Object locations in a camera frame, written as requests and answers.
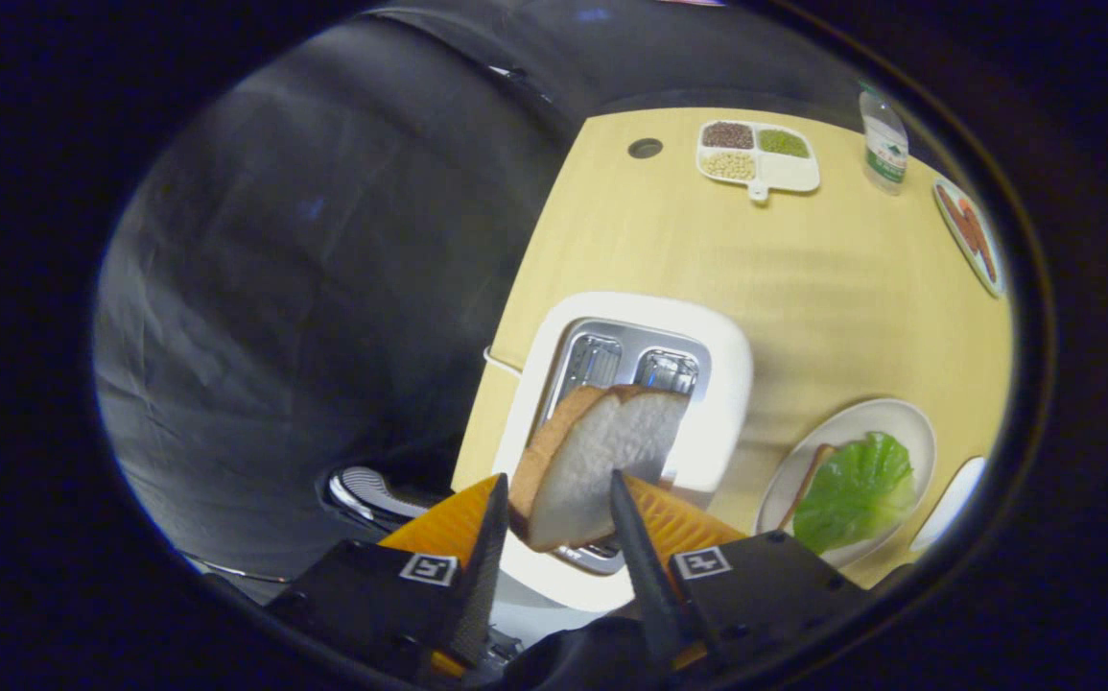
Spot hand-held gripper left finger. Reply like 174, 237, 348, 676
290, 472, 511, 682

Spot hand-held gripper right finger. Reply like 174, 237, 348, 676
608, 468, 876, 673

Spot white bread slice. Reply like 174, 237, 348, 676
777, 443, 837, 534
507, 384, 692, 554

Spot green lettuce leaf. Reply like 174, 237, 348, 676
791, 431, 917, 556

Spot dark cloth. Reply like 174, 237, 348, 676
506, 614, 679, 687

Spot black and white shoe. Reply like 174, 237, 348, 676
323, 465, 449, 534

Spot white toaster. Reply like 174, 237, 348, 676
491, 291, 754, 613

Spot white round plate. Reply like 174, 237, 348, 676
753, 398, 938, 569

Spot white square plate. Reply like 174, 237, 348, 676
910, 456, 988, 553

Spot white divided condiment dish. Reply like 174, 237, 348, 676
695, 119, 821, 204

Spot pale green round plate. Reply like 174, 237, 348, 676
932, 178, 1007, 298

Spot brown meat piece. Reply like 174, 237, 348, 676
937, 184, 981, 252
958, 199, 999, 284

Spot clear plastic water bottle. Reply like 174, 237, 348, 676
859, 84, 910, 196

